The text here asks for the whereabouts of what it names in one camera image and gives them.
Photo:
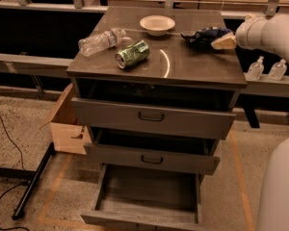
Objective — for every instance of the blue chip bag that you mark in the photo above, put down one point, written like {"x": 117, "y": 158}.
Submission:
{"x": 205, "y": 36}

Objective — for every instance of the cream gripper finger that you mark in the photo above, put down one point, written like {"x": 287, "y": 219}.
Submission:
{"x": 227, "y": 41}

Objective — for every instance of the sanitizer bottle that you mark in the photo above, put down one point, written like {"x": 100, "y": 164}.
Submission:
{"x": 278, "y": 69}
{"x": 256, "y": 69}

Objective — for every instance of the clear plastic water bottle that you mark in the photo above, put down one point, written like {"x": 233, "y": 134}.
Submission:
{"x": 103, "y": 41}

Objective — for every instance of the white bowl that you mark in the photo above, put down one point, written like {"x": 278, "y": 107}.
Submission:
{"x": 157, "y": 25}

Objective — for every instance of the bottom grey drawer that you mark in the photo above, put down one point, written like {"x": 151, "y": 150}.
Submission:
{"x": 142, "y": 199}

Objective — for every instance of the grey drawer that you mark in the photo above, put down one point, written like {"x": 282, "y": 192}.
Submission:
{"x": 142, "y": 199}
{"x": 153, "y": 159}
{"x": 153, "y": 119}

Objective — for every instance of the grey metal rail bench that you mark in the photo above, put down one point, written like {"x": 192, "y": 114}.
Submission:
{"x": 56, "y": 67}

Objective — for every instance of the top grey drawer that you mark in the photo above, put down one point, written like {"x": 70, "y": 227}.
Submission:
{"x": 153, "y": 119}

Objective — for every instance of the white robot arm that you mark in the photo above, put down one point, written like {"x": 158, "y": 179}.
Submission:
{"x": 270, "y": 35}

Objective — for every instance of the cardboard box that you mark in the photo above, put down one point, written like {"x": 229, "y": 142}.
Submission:
{"x": 67, "y": 134}

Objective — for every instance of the left sanitizer bottle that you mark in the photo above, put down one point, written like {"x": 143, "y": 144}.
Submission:
{"x": 256, "y": 69}

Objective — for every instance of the green soda can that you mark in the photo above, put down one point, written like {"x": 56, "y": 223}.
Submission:
{"x": 132, "y": 54}

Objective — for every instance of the grey drawer cabinet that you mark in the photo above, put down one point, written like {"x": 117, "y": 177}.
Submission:
{"x": 174, "y": 75}

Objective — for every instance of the middle grey drawer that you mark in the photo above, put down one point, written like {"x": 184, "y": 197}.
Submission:
{"x": 153, "y": 159}

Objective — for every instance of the black metal stand leg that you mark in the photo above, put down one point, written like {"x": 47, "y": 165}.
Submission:
{"x": 18, "y": 212}

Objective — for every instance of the right sanitizer bottle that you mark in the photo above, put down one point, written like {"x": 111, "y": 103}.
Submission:
{"x": 278, "y": 69}

